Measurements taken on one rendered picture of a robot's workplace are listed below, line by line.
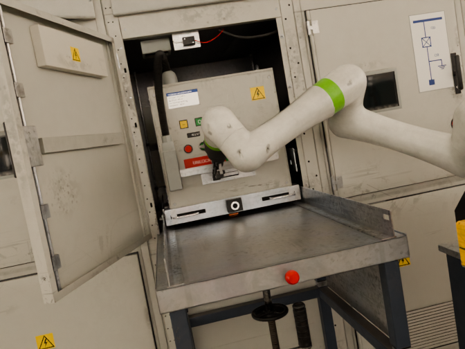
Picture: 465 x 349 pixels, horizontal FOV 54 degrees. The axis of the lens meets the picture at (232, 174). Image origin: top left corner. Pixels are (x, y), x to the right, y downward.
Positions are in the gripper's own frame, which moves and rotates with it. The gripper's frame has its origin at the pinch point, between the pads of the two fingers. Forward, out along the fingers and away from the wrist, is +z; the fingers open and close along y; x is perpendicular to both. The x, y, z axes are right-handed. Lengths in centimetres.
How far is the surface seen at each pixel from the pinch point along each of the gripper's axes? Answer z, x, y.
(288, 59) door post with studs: -16, 35, -34
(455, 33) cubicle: -18, 105, -33
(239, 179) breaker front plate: 8.2, 9.4, -0.1
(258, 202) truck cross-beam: 12.3, 14.8, 9.5
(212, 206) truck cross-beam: 11.4, -3.4, 7.7
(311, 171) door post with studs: 5.4, 37.2, 3.8
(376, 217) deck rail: -43, 33, 41
